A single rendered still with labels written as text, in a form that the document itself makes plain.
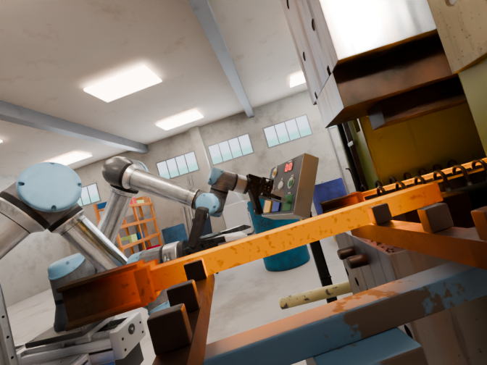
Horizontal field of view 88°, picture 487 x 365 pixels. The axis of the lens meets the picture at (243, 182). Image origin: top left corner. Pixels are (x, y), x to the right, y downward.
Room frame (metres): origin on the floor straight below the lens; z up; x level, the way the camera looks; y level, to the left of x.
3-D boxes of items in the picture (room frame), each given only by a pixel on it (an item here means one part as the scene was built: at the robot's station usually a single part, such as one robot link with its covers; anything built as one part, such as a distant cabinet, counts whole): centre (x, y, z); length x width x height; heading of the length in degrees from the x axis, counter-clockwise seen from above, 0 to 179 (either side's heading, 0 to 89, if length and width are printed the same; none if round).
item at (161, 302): (0.73, 0.33, 0.88); 0.11 x 0.08 x 0.11; 43
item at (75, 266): (0.95, 0.72, 0.98); 0.13 x 0.12 x 0.14; 176
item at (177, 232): (6.57, 2.10, 0.45); 0.61 x 0.59 x 0.89; 173
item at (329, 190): (4.85, -1.51, 0.48); 0.65 x 0.64 x 0.96; 82
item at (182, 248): (0.71, 0.16, 0.97); 0.12 x 0.08 x 0.09; 86
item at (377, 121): (0.65, -0.54, 1.19); 0.30 x 0.07 x 0.06; 86
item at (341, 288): (1.05, -0.22, 0.62); 0.44 x 0.05 x 0.05; 86
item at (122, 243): (7.23, 3.43, 1.01); 2.22 x 0.59 x 2.01; 172
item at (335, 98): (0.68, -0.50, 1.27); 0.42 x 0.20 x 0.10; 86
